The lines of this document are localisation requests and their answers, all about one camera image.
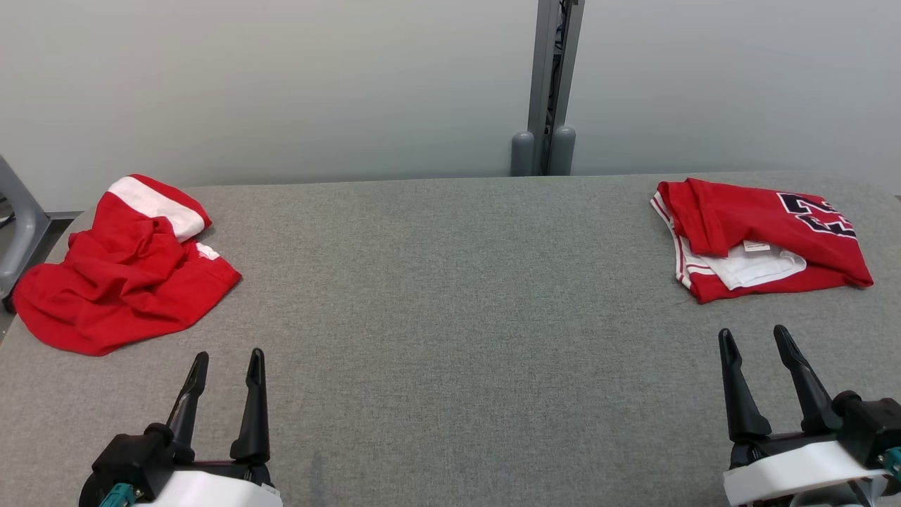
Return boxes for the red white shorts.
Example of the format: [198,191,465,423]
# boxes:
[13,174,243,357]

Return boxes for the red white jersey shirt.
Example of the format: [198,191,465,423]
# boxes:
[650,177,874,304]

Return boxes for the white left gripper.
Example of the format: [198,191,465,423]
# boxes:
[134,348,284,507]

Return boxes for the grey desk leg with caster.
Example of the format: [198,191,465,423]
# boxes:
[0,155,52,312]

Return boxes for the grey partition post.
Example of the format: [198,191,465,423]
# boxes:
[510,0,586,177]

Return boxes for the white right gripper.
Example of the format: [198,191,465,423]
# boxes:
[718,324,892,507]

